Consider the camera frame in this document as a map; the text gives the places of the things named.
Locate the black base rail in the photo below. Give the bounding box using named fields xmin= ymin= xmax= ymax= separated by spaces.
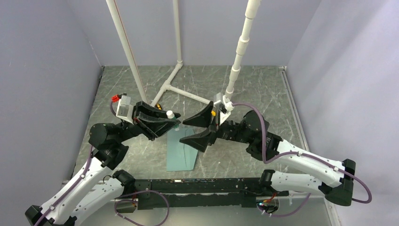
xmin=119 ymin=178 xmax=289 ymax=210

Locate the white PVC pipe frame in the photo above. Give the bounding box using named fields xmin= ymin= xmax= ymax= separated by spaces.
xmin=106 ymin=0 xmax=261 ymax=106

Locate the teal envelope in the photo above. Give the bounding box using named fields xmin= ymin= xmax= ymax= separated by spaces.
xmin=166 ymin=127 xmax=198 ymax=172

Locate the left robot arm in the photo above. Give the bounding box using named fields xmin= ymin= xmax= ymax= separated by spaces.
xmin=25 ymin=99 xmax=181 ymax=226

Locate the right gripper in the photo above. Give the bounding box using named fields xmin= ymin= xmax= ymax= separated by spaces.
xmin=179 ymin=101 xmax=252 ymax=152

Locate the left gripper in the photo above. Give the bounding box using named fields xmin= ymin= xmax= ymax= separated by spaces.
xmin=115 ymin=100 xmax=181 ymax=143

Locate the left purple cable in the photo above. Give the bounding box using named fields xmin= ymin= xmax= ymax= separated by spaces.
xmin=32 ymin=146 xmax=94 ymax=226

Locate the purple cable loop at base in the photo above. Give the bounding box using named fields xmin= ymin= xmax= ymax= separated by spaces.
xmin=113 ymin=189 xmax=169 ymax=226

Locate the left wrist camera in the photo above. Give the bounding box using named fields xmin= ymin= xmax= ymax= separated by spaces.
xmin=110 ymin=93 xmax=134 ymax=123

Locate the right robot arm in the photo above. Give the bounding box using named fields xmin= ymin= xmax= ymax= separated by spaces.
xmin=180 ymin=102 xmax=356 ymax=206

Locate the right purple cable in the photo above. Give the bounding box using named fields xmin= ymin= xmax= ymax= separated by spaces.
xmin=232 ymin=102 xmax=373 ymax=218

